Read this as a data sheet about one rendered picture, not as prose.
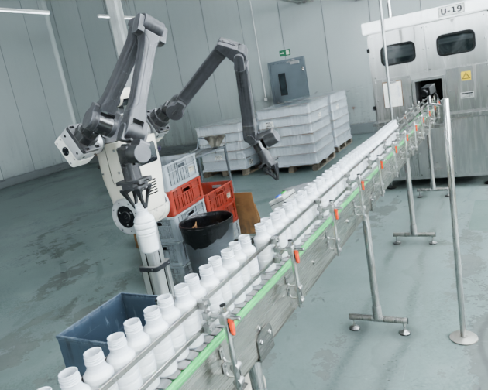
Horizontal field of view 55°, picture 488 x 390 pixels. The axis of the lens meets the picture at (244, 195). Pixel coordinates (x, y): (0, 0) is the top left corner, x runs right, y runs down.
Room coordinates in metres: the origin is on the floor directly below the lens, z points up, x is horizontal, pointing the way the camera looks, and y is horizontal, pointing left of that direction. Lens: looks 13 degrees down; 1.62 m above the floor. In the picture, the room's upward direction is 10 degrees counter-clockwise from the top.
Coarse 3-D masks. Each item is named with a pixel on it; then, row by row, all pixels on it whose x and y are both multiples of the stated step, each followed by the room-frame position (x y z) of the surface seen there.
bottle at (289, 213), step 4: (284, 204) 1.73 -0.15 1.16; (288, 204) 1.70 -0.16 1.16; (284, 208) 1.71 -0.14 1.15; (288, 208) 1.70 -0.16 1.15; (292, 208) 1.71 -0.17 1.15; (288, 212) 1.70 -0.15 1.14; (292, 212) 1.71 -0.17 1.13; (288, 216) 1.69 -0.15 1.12; (292, 216) 1.69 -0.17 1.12; (296, 216) 1.70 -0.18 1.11; (292, 224) 1.69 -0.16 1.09; (296, 224) 1.70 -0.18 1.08; (292, 228) 1.69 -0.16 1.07; (296, 228) 1.70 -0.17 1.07; (292, 232) 1.69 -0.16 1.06; (296, 232) 1.69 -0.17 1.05; (292, 236) 1.69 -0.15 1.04; (296, 240) 1.69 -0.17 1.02; (300, 240) 1.71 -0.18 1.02; (296, 244) 1.69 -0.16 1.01
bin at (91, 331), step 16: (112, 304) 1.62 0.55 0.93; (128, 304) 1.66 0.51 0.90; (144, 304) 1.62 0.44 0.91; (80, 320) 1.49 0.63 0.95; (96, 320) 1.55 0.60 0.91; (112, 320) 1.61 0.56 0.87; (144, 320) 1.63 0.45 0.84; (64, 336) 1.39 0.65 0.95; (80, 336) 1.48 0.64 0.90; (96, 336) 1.53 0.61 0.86; (64, 352) 1.40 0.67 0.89; (80, 352) 1.36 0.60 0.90; (80, 368) 1.37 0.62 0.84
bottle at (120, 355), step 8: (112, 336) 0.91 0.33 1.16; (120, 336) 0.92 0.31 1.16; (112, 344) 0.88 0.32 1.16; (120, 344) 0.89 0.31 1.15; (112, 352) 0.88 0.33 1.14; (120, 352) 0.88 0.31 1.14; (128, 352) 0.89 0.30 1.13; (112, 360) 0.88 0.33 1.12; (120, 360) 0.88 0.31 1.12; (128, 360) 0.88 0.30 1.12; (120, 368) 0.87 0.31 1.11; (136, 368) 0.89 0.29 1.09; (128, 376) 0.88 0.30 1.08; (136, 376) 0.89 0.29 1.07; (120, 384) 0.87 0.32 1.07; (128, 384) 0.87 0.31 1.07; (136, 384) 0.88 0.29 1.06
